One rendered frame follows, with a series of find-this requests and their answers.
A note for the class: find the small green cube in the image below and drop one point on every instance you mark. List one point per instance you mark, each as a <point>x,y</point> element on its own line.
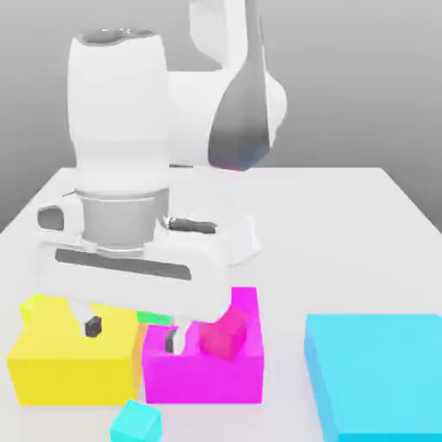
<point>153,318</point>

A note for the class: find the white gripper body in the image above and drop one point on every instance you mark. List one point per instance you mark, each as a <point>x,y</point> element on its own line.
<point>203,276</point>

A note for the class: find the large yellow box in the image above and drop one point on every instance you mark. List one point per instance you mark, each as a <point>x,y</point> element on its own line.
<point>69,373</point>

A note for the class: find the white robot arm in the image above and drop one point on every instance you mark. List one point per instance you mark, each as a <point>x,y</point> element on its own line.
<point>117,103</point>

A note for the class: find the small red cube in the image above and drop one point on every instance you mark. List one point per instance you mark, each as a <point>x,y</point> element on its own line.
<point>222,336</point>

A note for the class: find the large cyan box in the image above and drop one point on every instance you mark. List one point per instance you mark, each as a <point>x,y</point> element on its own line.
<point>380,373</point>

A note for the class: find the large magenta box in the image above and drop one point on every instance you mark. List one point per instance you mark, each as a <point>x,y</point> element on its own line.
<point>203,380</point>

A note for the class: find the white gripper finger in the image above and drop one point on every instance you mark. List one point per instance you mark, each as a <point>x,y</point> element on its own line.
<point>92,326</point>
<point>178,340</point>

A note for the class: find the small cyan cube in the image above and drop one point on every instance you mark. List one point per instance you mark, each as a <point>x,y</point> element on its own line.
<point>134,423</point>

